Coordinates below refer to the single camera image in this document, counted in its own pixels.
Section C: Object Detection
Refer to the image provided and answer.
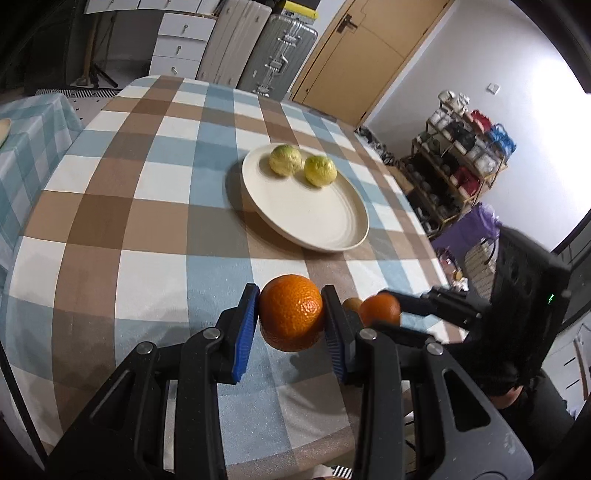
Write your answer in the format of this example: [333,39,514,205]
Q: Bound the large orange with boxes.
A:
[259,274,325,353]

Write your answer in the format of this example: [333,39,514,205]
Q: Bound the striped rug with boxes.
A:
[37,88,121,97]

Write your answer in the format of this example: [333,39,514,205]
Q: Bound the cream round plate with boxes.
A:
[242,143,370,253]

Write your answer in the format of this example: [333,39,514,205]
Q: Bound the white suitcase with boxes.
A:
[196,0,273,88]

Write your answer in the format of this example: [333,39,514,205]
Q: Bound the wooden shoe rack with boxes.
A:
[402,99,511,232]

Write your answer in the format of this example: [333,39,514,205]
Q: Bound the silver suitcase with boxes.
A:
[238,14,319,97]

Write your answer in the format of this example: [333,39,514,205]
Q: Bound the purple bag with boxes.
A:
[431,203,502,268]

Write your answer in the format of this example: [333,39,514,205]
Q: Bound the green-yellow lemon right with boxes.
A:
[304,155,337,188]

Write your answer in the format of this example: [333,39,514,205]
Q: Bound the green-yellow lemon left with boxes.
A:
[269,144,304,176]

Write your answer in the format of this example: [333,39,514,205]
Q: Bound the pile of floor shoes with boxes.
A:
[355,127,402,167]

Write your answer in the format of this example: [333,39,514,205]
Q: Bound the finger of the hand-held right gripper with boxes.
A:
[379,286,490,328]
[372,322,467,346]

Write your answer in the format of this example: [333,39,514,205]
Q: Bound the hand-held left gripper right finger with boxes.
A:
[321,285,536,480]

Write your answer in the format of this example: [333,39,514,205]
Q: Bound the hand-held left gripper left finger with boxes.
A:
[46,283,260,480]

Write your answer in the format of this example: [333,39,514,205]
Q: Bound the wooden door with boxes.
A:
[288,0,455,127]

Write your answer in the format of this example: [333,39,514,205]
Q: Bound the person's right forearm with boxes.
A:
[489,367,575,448]

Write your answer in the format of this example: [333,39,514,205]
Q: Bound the woven basket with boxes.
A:
[462,237,499,301]

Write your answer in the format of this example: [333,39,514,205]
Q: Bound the green-yellow lemon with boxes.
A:
[269,144,304,176]
[304,155,337,188]

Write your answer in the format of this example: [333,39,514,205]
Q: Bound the shoe rack with shoes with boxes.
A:
[406,90,517,222]

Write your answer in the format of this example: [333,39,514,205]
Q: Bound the small orange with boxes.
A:
[359,293,402,327]

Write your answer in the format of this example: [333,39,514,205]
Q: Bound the white drawer cabinet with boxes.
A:
[150,11,218,77]

